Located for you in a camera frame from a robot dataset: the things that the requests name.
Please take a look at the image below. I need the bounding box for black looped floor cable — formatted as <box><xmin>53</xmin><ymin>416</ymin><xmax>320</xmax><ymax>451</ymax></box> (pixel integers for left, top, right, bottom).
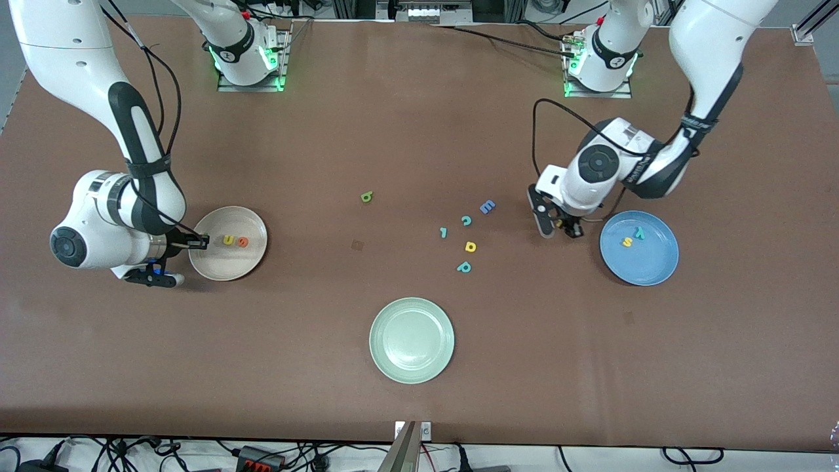
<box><xmin>662</xmin><ymin>447</ymin><xmax>725</xmax><ymax>466</ymax></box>

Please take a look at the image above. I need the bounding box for black orange power strip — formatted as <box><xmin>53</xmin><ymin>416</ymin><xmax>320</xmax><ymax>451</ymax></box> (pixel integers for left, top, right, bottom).
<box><xmin>236</xmin><ymin>446</ymin><xmax>286</xmax><ymax>472</ymax></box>

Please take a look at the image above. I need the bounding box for beige brown plate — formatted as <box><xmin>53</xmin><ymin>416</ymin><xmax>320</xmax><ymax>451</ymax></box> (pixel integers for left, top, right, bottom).
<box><xmin>188</xmin><ymin>206</ymin><xmax>269</xmax><ymax>282</ymax></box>

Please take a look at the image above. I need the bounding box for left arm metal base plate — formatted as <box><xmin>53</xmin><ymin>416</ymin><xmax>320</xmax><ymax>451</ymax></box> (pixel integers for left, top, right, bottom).
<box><xmin>564</xmin><ymin>29</ymin><xmax>633</xmax><ymax>100</ymax></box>

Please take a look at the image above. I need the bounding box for grey metal mount post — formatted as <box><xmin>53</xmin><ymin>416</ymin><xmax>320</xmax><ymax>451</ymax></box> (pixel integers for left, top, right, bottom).
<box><xmin>379</xmin><ymin>421</ymin><xmax>433</xmax><ymax>472</ymax></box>

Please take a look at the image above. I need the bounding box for black cable on table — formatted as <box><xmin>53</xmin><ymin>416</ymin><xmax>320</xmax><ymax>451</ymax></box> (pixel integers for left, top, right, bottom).
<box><xmin>452</xmin><ymin>25</ymin><xmax>576</xmax><ymax>58</ymax></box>

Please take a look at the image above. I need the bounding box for grey control box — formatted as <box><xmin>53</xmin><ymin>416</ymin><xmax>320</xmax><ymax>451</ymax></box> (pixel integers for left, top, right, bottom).
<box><xmin>393</xmin><ymin>0</ymin><xmax>474</xmax><ymax>26</ymax></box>

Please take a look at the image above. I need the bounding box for blue plate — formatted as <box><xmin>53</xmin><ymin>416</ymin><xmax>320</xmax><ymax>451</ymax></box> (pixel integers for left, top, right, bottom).
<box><xmin>599</xmin><ymin>210</ymin><xmax>680</xmax><ymax>287</ymax></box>

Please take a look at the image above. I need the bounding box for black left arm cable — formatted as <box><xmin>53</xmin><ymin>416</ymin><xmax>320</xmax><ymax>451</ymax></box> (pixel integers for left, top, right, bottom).
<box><xmin>532</xmin><ymin>98</ymin><xmax>650</xmax><ymax>191</ymax></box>

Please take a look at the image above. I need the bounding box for pale green plate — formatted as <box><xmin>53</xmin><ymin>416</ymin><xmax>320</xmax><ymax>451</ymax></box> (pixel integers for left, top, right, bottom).
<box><xmin>369</xmin><ymin>297</ymin><xmax>456</xmax><ymax>385</ymax></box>

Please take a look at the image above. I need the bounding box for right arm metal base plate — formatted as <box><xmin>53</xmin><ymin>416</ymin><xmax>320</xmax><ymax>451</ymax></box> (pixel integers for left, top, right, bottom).
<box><xmin>217</xmin><ymin>23</ymin><xmax>292</xmax><ymax>92</ymax></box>

